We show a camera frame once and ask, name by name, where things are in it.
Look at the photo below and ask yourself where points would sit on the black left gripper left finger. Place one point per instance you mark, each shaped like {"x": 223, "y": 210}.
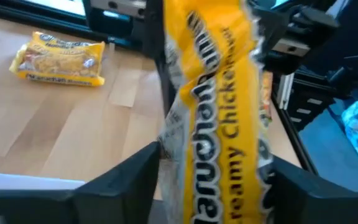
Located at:
{"x": 104, "y": 202}

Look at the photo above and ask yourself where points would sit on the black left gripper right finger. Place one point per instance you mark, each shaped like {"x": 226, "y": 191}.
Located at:
{"x": 322, "y": 205}

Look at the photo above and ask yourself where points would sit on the yellow Maruchan noodle pack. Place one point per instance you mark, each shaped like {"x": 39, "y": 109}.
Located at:
{"x": 228, "y": 93}
{"x": 57, "y": 59}

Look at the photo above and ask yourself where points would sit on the silver metal bracket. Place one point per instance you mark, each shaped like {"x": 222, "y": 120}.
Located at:
{"x": 117, "y": 7}
{"x": 291, "y": 47}

